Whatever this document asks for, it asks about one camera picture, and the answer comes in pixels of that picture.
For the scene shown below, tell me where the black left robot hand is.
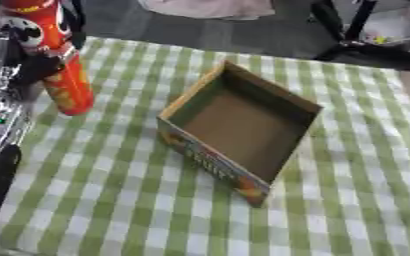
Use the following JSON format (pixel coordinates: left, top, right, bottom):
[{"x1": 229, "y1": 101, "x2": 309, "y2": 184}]
[{"x1": 0, "y1": 0, "x2": 88, "y2": 88}]

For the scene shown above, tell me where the orange bottle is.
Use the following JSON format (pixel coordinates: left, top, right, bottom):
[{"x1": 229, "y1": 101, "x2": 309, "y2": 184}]
[{"x1": 0, "y1": 0, "x2": 97, "y2": 117}]

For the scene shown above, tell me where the tan cardboard box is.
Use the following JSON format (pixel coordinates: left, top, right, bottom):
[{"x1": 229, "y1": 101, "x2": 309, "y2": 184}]
[{"x1": 156, "y1": 59, "x2": 326, "y2": 208}]

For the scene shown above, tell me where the pink cloth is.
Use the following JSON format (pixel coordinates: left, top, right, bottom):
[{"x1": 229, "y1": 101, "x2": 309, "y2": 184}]
[{"x1": 136, "y1": 0, "x2": 277, "y2": 20}]

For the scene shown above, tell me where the white bag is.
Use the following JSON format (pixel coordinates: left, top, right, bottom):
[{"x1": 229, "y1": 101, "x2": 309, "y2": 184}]
[{"x1": 355, "y1": 6, "x2": 410, "y2": 46}]

